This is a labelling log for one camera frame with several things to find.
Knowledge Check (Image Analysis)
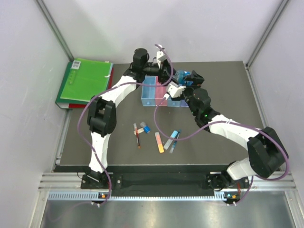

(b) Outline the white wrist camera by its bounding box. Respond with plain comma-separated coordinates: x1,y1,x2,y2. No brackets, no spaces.
155,44,170,70
163,82,186,100

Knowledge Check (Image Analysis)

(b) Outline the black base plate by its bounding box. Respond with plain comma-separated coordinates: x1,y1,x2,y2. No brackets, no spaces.
81,171,249,195

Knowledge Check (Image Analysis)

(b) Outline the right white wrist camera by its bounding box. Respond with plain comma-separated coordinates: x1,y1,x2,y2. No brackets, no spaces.
163,82,186,100

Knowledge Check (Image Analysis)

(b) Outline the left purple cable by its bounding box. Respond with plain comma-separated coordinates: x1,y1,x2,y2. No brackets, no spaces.
78,44,178,207

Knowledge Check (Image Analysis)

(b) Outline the light blue highlighter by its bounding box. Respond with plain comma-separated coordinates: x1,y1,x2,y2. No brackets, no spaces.
163,130,178,150

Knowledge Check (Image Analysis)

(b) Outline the orange highlighter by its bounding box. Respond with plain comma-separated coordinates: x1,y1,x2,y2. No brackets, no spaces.
155,132,164,153

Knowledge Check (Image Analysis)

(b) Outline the small blue capped bottle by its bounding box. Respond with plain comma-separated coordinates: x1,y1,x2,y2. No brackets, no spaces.
140,122,151,133

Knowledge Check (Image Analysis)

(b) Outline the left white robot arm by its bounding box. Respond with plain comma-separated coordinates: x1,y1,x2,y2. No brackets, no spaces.
84,44,174,190

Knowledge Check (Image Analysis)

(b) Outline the dark green binder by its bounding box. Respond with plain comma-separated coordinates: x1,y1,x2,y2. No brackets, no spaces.
55,61,77,109

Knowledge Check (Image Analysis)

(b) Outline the light blue bin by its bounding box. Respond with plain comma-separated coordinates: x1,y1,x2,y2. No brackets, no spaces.
141,76,156,106

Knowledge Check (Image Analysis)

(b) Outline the green folder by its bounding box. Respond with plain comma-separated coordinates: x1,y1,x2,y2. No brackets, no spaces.
60,58,113,104

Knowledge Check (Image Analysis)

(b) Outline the purple cable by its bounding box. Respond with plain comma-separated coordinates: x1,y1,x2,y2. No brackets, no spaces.
78,44,178,207
153,94,291,207

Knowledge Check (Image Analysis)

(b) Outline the red pen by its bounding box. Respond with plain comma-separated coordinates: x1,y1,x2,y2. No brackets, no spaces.
133,123,141,149

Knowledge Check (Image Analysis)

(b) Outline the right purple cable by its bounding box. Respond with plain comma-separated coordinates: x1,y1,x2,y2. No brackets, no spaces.
153,94,291,207

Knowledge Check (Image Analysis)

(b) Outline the white eraser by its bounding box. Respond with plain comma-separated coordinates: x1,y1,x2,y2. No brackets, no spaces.
133,128,144,134

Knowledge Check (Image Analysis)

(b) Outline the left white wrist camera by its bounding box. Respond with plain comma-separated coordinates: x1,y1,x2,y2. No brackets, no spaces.
155,44,170,70

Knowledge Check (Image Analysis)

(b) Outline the teal blue bin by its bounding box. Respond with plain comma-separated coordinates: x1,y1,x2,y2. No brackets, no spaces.
167,97,181,107

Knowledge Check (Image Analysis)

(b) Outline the pink bin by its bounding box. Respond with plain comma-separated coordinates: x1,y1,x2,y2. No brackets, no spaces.
155,83,168,106

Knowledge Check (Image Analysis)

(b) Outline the blue pen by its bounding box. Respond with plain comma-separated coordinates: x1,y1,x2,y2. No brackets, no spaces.
170,130,181,153

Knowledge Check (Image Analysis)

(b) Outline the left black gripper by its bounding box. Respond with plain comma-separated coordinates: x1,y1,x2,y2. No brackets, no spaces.
142,58,178,86

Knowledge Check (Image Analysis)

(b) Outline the red folder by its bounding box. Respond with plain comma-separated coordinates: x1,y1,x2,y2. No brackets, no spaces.
68,104,86,109

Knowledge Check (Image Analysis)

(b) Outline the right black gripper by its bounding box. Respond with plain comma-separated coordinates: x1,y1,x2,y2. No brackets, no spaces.
171,70,204,117

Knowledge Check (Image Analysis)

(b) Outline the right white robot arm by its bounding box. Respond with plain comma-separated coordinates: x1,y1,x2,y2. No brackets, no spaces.
178,71,289,188

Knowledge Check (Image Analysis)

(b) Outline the grey slotted cable duct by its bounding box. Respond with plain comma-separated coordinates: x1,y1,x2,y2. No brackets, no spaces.
48,191,237,201

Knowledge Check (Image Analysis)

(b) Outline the blue round tape dispenser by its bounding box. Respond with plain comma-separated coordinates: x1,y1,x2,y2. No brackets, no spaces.
173,70,193,86

